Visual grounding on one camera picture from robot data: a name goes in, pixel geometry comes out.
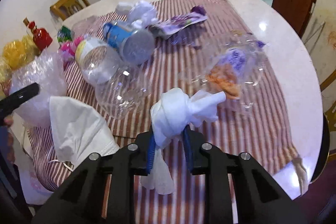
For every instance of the wooden chair at left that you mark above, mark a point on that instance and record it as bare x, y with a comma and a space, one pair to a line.
63, 9

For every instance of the yellow label plastic bottle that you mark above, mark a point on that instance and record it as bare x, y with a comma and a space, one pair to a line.
97, 60

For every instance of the white face mask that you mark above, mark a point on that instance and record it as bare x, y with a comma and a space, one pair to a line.
78, 130

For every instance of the blue label plastic bottle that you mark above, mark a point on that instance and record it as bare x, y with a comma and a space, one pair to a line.
135, 46

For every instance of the pink small bottle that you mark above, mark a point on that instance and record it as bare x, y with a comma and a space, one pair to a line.
68, 49

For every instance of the clear plastic cup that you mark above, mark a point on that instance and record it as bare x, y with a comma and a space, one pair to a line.
122, 90

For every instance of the green snack wrapper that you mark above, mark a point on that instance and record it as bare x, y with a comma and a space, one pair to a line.
64, 34

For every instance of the large white tissue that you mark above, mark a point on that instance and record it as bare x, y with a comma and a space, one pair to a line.
140, 15

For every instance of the purple squeeze pouch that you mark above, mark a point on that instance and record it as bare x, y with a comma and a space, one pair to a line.
172, 26

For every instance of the bubble wrap plastic bag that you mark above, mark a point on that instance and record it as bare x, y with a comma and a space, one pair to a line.
47, 71

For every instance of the knotted white tissue wad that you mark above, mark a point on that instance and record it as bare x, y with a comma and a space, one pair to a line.
169, 116

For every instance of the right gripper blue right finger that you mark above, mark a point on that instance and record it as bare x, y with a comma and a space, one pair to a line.
188, 148

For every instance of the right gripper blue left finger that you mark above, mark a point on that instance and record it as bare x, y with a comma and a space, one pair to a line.
150, 154

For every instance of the left hand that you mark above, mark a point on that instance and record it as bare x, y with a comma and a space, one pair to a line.
8, 121

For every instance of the red liquor bottle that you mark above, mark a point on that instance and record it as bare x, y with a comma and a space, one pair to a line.
41, 37

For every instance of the yellow plastic bag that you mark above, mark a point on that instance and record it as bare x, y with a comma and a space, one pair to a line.
14, 55

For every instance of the clear bag with orange crumbs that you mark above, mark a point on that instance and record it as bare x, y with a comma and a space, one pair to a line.
232, 63

